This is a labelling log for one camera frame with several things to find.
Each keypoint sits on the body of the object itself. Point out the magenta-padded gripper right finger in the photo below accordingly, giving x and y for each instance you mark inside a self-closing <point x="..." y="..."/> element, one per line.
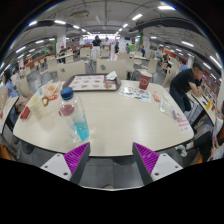
<point x="168" y="165"/>

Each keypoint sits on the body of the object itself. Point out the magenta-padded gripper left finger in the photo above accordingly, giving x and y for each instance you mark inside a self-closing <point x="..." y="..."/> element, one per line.
<point x="53" y="165"/>

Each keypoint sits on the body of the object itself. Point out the group of ceiling lights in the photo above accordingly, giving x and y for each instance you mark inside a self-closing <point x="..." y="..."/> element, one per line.
<point x="136" y="16"/>

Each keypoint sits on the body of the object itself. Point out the red carton box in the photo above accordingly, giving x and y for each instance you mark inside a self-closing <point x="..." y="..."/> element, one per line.
<point x="25" y="112"/>

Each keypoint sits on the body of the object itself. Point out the colourful printed flyer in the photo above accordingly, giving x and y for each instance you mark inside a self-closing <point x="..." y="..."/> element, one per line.
<point x="135" y="94"/>

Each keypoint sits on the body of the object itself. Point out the ceiling air conditioner unit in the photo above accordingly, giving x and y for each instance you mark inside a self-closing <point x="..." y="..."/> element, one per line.
<point x="80" y="14"/>

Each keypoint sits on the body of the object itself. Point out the red paper cup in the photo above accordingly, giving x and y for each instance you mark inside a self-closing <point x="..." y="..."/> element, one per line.
<point x="145" y="81"/>

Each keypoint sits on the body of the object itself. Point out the beige chair with round hole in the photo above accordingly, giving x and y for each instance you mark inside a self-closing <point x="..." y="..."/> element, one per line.
<point x="71" y="70"/>
<point x="111" y="66"/>

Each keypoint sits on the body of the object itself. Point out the brown food tray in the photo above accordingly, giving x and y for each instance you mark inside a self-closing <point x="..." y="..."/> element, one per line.
<point x="66" y="85"/>

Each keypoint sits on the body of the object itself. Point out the person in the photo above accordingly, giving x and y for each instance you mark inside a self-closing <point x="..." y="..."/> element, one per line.
<point x="184" y="67"/>
<point x="62" y="52"/>
<point x="96" y="50"/>
<point x="203" y="143"/>
<point x="117" y="48"/>
<point x="181" y="81"/>
<point x="10" y="88"/>

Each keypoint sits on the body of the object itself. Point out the red sauce packet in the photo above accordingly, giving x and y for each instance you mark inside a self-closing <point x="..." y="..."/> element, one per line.
<point x="156" y="97"/>
<point x="53" y="97"/>

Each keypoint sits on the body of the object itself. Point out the small teal bottle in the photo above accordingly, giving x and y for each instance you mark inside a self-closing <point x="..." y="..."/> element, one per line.
<point x="40" y="90"/>

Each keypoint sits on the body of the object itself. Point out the clear bottle with blue cap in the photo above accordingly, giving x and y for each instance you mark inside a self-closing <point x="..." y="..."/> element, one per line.
<point x="75" y="116"/>

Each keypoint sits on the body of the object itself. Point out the white crumpled napkin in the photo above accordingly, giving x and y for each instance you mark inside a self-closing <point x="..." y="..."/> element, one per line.
<point x="111" y="76"/>

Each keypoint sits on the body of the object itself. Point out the clear plastic bag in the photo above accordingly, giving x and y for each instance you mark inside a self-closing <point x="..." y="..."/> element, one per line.
<point x="170" y="110"/>

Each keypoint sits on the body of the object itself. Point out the white printed table sticker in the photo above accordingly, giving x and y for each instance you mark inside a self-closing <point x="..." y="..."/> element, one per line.
<point x="184" y="126"/>

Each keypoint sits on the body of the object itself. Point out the beige table with dark edge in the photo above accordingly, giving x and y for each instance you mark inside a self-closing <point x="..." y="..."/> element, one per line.
<point x="6" y="111"/>
<point x="201" y="100"/>

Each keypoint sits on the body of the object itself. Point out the group of beige chairs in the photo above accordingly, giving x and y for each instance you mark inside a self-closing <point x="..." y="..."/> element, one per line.
<point x="152" y="65"/>

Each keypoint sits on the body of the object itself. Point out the pink bag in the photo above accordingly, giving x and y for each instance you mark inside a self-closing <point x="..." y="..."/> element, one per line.
<point x="21" y="102"/>

